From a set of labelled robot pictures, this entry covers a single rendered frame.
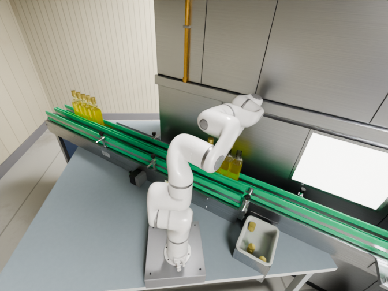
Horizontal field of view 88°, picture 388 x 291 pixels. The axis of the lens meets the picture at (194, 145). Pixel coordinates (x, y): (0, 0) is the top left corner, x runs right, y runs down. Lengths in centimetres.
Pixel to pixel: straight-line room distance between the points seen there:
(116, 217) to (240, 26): 119
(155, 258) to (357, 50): 119
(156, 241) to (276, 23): 112
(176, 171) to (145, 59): 292
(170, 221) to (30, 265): 76
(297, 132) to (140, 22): 275
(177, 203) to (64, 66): 332
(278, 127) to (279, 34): 43
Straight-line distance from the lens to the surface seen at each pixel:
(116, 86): 365
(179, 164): 64
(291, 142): 116
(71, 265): 124
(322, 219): 123
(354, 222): 132
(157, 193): 71
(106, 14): 345
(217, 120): 63
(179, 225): 79
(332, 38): 105
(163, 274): 103
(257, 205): 124
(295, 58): 106
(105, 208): 137
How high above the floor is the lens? 179
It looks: 35 degrees down
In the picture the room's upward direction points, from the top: 4 degrees clockwise
